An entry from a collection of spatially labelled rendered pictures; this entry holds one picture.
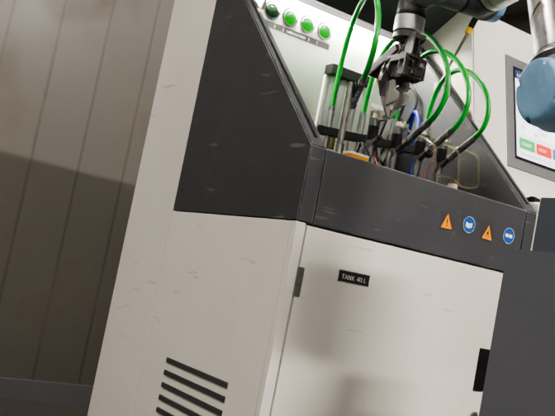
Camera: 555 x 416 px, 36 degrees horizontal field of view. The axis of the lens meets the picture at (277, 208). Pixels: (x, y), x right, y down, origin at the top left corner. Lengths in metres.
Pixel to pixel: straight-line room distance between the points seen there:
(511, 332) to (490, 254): 0.56
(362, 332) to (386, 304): 0.08
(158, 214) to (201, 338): 0.46
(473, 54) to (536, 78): 1.00
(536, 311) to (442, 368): 0.54
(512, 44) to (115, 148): 1.77
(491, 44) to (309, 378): 1.24
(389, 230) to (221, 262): 0.39
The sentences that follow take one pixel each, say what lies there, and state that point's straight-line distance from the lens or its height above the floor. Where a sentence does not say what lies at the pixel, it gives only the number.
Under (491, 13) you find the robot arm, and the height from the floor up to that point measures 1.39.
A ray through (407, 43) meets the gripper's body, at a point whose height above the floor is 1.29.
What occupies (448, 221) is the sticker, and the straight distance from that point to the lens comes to 1.96.
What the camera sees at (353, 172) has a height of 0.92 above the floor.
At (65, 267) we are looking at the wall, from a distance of 3.59.
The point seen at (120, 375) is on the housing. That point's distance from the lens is 2.33.
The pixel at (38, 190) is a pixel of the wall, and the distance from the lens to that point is 3.54.
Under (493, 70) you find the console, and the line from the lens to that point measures 2.55.
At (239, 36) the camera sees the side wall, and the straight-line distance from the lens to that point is 2.12.
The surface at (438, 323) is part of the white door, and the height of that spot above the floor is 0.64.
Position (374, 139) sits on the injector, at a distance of 2.13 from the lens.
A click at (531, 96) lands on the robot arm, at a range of 1.51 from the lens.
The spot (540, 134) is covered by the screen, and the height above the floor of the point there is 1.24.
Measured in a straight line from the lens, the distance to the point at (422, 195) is 1.91.
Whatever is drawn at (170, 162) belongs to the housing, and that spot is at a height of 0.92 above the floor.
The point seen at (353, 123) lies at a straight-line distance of 2.44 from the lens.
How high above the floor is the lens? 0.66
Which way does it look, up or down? 5 degrees up
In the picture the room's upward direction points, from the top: 11 degrees clockwise
